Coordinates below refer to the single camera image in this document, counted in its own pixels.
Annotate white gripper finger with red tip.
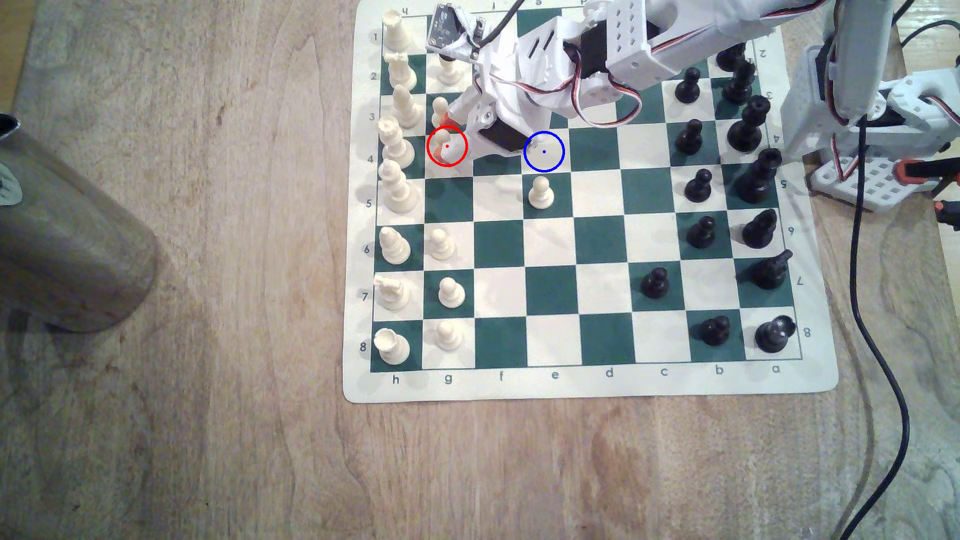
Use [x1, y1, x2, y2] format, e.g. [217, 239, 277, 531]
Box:
[429, 127, 492, 162]
[438, 81, 498, 130]

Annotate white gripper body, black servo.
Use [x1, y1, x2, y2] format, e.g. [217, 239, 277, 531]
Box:
[480, 16, 594, 155]

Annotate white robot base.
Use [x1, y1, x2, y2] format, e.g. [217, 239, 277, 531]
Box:
[780, 45, 960, 213]

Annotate white chess queen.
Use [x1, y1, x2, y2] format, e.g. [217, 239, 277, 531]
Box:
[377, 114, 416, 169]

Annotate white chess bishop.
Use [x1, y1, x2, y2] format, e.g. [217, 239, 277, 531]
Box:
[377, 226, 412, 265]
[391, 84, 423, 129]

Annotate white chess king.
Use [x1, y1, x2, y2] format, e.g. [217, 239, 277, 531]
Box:
[377, 159, 421, 215]

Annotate white chess knight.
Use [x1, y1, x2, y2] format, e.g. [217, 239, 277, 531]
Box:
[372, 273, 412, 312]
[384, 51, 419, 93]

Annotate white chess rook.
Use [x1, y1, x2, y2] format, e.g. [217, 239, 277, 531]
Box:
[381, 9, 412, 54]
[372, 327, 411, 366]

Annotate green white chess mat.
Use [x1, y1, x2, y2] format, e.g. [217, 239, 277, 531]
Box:
[342, 0, 840, 405]

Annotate black chess knight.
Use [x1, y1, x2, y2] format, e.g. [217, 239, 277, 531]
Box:
[714, 42, 749, 72]
[752, 249, 795, 291]

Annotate black chess bishop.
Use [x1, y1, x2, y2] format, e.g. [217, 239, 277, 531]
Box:
[741, 208, 779, 250]
[722, 60, 757, 106]

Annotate black chess queen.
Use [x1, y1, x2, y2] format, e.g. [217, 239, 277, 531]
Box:
[726, 96, 772, 153]

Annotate black chess king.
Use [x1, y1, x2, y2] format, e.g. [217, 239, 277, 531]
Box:
[736, 147, 785, 205]

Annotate black chess rook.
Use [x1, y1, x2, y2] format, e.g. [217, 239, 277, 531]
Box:
[754, 316, 798, 355]

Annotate grey brown cylindrical pole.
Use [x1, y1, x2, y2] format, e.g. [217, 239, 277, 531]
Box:
[0, 112, 160, 335]

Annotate red white black servo wires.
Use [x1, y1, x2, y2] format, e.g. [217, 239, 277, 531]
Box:
[562, 41, 646, 127]

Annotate black camera cable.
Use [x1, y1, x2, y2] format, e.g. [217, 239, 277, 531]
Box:
[472, 0, 526, 57]

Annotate small camera board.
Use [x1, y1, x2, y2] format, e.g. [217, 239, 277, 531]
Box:
[426, 3, 485, 63]

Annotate thin black cable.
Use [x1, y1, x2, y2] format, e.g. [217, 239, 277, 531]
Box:
[891, 0, 960, 48]

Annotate thick black cable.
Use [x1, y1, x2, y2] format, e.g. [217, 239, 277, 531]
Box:
[836, 116, 912, 540]

